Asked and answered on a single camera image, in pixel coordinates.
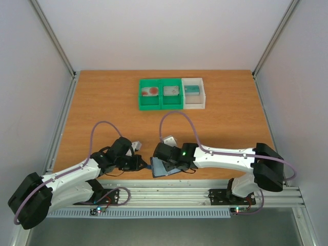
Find card with red circles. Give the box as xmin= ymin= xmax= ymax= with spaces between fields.
xmin=141 ymin=87 xmax=159 ymax=97

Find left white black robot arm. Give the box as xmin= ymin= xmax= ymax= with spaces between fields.
xmin=8 ymin=137 xmax=147 ymax=230

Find grey white card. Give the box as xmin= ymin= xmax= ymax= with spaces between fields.
xmin=163 ymin=86 xmax=179 ymax=96

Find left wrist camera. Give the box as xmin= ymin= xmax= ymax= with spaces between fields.
xmin=132 ymin=141 xmax=142 ymax=152

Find teal card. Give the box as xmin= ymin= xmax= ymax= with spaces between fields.
xmin=184 ymin=85 xmax=200 ymax=96

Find grey slotted cable duct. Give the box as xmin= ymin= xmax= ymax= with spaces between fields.
xmin=47 ymin=208 xmax=231 ymax=219

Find aluminium front rail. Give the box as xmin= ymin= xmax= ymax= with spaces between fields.
xmin=46 ymin=179 xmax=305 ymax=208

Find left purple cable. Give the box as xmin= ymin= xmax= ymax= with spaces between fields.
xmin=13 ymin=121 xmax=124 ymax=226

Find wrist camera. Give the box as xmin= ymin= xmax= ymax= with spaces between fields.
xmin=163 ymin=136 xmax=177 ymax=147
xmin=132 ymin=141 xmax=142 ymax=152

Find aluminium frame post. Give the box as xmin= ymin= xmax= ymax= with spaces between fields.
xmin=251 ymin=0 xmax=301 ymax=79
xmin=30 ymin=0 xmax=77 ymax=80

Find right controller board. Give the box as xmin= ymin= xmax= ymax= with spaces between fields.
xmin=230 ymin=207 xmax=249 ymax=214

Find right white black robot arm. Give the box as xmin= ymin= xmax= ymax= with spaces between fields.
xmin=150 ymin=142 xmax=284 ymax=203

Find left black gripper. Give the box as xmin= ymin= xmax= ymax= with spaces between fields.
xmin=116 ymin=155 xmax=148 ymax=172

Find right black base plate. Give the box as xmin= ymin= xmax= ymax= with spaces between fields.
xmin=208 ymin=189 xmax=256 ymax=206

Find controller board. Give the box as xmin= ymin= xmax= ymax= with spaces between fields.
xmin=230 ymin=207 xmax=249 ymax=214
xmin=89 ymin=207 xmax=107 ymax=216

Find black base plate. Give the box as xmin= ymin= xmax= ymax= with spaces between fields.
xmin=208 ymin=189 xmax=256 ymax=206
xmin=74 ymin=189 xmax=119 ymax=206

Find green bin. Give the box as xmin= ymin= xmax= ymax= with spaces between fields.
xmin=138 ymin=79 xmax=162 ymax=111
xmin=160 ymin=78 xmax=184 ymax=110

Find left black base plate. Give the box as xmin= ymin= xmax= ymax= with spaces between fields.
xmin=74 ymin=189 xmax=119 ymax=206

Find middle green bin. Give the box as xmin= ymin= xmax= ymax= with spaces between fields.
xmin=160 ymin=78 xmax=184 ymax=110

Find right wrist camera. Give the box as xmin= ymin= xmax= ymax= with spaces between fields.
xmin=163 ymin=136 xmax=177 ymax=147

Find left green bin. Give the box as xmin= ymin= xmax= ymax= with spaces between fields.
xmin=138 ymin=79 xmax=162 ymax=111

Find right aluminium frame post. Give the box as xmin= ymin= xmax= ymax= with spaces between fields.
xmin=251 ymin=0 xmax=301 ymax=79

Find blue leather card holder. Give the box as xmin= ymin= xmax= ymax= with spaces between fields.
xmin=146 ymin=157 xmax=181 ymax=178

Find left aluminium frame post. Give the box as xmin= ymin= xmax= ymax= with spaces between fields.
xmin=30 ymin=0 xmax=77 ymax=80

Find left controller board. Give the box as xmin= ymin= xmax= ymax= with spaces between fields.
xmin=89 ymin=207 xmax=107 ymax=216

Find white bin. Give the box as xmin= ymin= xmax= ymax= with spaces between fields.
xmin=181 ymin=78 xmax=206 ymax=109

